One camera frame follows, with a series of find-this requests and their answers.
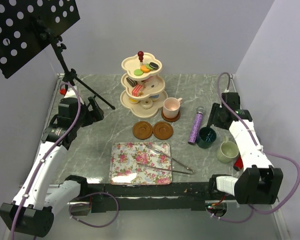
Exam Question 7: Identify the dark green mug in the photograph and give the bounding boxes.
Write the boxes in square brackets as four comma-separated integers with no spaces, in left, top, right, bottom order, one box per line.
[196,127,217,149]

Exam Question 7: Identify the light green cup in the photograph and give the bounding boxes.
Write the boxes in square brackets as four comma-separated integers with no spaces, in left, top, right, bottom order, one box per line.
[216,136,240,164]

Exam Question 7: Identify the brown wooden saucer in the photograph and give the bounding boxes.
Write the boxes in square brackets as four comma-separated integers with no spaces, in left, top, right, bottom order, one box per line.
[153,121,174,140]
[161,109,181,123]
[132,121,153,140]

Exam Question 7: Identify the pink cup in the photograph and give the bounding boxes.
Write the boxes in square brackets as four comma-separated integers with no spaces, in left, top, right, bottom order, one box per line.
[162,97,183,119]

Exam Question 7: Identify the red striped cake slice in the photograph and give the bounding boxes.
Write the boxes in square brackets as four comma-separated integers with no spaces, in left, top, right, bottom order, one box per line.
[131,84,144,97]

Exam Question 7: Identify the chocolate cake slice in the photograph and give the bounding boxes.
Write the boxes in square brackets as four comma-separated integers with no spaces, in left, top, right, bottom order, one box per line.
[126,77,138,88]

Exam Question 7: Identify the white glazed donut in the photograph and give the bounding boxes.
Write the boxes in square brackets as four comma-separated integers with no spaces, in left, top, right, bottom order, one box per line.
[140,98,153,110]

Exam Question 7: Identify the cream three-tier cake stand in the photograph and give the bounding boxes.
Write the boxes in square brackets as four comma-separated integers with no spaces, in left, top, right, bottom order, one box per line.
[120,51,168,119]

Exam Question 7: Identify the metal serving tongs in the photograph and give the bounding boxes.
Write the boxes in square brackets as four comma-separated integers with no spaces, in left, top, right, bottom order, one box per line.
[136,142,195,175]

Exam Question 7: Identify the blue glazed donut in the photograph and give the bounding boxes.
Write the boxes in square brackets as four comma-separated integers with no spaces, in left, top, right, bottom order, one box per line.
[149,94,160,101]

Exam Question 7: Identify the white cake slice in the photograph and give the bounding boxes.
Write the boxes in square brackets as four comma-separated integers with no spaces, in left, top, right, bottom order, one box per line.
[144,79,159,91]

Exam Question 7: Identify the pink cake slice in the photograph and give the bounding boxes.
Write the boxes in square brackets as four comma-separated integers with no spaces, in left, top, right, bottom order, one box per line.
[142,76,155,85]

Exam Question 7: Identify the orange macaron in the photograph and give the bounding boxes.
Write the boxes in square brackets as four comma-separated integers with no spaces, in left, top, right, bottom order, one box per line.
[140,65,151,73]

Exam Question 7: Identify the colourful macarons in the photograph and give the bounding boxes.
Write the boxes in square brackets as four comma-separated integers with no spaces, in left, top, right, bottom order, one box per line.
[149,62,159,70]

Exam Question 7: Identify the black perforated music stand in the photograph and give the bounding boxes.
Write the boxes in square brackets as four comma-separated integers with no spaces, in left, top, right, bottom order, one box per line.
[0,0,100,98]

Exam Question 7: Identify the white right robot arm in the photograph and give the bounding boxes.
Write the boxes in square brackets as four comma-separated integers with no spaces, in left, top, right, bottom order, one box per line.
[207,92,283,205]

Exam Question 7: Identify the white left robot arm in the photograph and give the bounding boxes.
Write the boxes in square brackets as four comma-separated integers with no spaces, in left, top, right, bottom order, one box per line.
[0,95,104,238]

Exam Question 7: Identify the purple glitter microphone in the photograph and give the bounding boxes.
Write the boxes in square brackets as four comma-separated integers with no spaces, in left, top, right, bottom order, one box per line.
[187,106,205,145]

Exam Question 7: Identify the red glitter microphone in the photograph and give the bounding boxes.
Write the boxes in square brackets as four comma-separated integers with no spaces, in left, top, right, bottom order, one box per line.
[233,157,243,171]

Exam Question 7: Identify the floral serving tray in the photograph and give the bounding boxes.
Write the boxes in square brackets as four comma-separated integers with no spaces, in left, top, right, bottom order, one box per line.
[109,142,172,186]

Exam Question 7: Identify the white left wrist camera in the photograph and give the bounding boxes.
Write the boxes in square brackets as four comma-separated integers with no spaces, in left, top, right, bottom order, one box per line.
[59,86,85,104]

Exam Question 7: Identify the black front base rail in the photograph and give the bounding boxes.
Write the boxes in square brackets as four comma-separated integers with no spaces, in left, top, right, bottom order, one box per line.
[88,182,218,213]

